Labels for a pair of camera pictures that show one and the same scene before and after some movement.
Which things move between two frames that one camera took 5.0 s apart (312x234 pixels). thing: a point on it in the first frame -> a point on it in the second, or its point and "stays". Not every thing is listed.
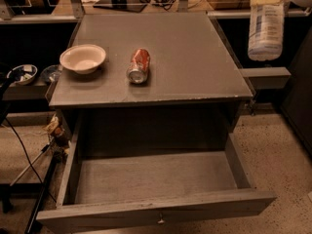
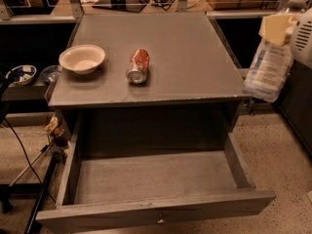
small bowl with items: [21, 74] stays
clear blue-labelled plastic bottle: [266, 31] -> [271, 64]
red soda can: [138, 68] stays
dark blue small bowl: [52, 73] stays
